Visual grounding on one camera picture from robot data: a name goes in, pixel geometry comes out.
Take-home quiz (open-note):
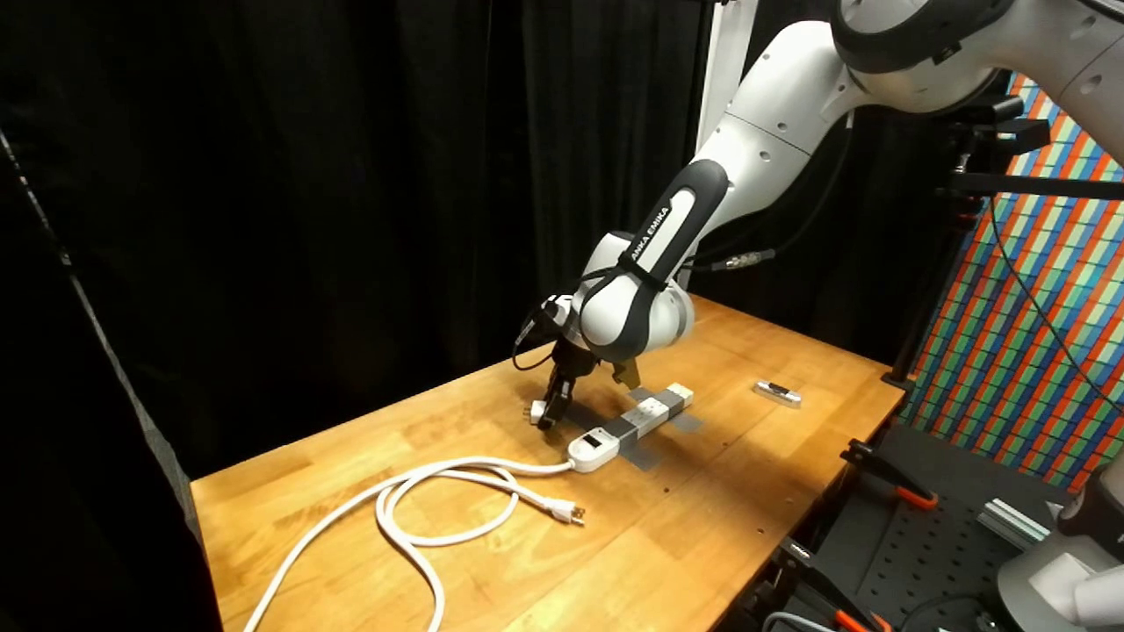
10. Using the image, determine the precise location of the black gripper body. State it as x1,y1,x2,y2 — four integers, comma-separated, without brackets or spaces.
551,342,597,385

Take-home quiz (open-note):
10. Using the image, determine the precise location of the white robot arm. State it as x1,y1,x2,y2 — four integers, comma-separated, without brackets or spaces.
536,0,1124,425

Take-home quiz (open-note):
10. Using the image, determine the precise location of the white power strip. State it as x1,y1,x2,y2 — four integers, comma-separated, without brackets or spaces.
569,381,692,475

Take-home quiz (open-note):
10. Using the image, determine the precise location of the grey tape strip near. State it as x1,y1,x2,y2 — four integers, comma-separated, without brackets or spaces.
569,412,649,475

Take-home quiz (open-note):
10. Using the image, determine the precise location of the grey tape strip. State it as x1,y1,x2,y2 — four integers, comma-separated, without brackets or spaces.
569,412,649,475
628,381,695,434

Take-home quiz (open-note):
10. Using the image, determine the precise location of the grey tape strip far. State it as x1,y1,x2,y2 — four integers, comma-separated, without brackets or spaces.
628,381,695,434

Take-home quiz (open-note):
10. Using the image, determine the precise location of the small silver metal object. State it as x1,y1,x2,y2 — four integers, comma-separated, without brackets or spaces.
755,379,801,408

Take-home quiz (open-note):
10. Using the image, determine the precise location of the orange black clamp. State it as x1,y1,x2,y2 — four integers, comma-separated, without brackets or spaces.
843,439,939,514

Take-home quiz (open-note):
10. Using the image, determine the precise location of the black curtain backdrop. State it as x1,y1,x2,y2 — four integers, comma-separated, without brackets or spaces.
0,0,1039,632

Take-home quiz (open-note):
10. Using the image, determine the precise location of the grey metal pole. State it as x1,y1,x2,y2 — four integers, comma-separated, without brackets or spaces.
695,0,759,139

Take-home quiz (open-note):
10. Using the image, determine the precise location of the colourful checkered board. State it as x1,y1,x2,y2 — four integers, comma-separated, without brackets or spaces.
905,68,1124,496

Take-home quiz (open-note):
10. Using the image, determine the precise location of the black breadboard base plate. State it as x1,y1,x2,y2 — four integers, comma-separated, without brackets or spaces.
746,427,1063,632

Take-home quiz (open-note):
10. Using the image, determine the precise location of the black camera on mount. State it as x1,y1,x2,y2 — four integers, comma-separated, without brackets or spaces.
948,96,1124,203

